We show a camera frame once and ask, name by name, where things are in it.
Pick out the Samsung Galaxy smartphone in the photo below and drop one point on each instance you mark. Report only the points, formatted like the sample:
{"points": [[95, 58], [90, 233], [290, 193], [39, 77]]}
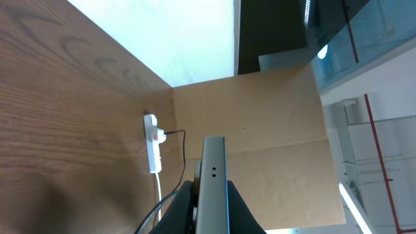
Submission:
{"points": [[212, 212]]}

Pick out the white charger plug adapter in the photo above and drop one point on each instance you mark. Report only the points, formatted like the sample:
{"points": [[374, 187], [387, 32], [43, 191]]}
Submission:
{"points": [[158, 136]]}

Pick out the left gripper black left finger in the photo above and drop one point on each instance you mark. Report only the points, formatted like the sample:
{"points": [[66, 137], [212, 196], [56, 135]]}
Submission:
{"points": [[177, 218]]}

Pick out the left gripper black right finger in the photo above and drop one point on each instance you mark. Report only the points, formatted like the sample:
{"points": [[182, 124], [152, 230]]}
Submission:
{"points": [[241, 220]]}

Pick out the white power strip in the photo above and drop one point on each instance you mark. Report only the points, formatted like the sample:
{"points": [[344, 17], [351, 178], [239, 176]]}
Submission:
{"points": [[153, 150]]}

